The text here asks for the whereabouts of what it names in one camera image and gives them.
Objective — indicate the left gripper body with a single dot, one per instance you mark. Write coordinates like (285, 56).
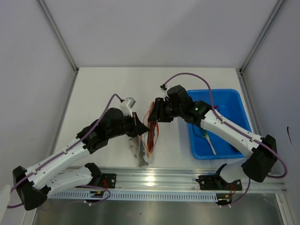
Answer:
(129, 126)

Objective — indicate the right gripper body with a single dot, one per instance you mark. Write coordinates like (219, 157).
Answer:
(165, 110)

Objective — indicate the clear zip top bag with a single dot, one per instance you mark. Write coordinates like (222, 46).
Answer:
(142, 147)

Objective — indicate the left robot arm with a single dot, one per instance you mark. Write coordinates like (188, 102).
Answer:
(40, 181)

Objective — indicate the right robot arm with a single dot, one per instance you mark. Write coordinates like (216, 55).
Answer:
(259, 152)

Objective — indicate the green onion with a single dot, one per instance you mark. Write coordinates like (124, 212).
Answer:
(206, 136)

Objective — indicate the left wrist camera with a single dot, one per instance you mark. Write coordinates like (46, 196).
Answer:
(127, 105)

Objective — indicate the aluminium mounting rail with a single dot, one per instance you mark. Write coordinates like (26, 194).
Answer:
(177, 180)

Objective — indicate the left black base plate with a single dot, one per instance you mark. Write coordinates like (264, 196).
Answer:
(108, 180)

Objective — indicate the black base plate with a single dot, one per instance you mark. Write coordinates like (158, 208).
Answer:
(108, 180)
(215, 182)

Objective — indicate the white slotted cable duct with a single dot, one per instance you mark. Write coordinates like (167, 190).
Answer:
(141, 196)

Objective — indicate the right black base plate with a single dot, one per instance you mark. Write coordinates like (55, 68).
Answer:
(215, 182)

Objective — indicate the left aluminium frame post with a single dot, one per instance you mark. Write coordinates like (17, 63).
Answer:
(57, 34)

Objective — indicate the aluminium frame post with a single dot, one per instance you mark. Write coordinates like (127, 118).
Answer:
(57, 34)
(263, 34)

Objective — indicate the right aluminium frame post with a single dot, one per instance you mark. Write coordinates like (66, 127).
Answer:
(263, 34)

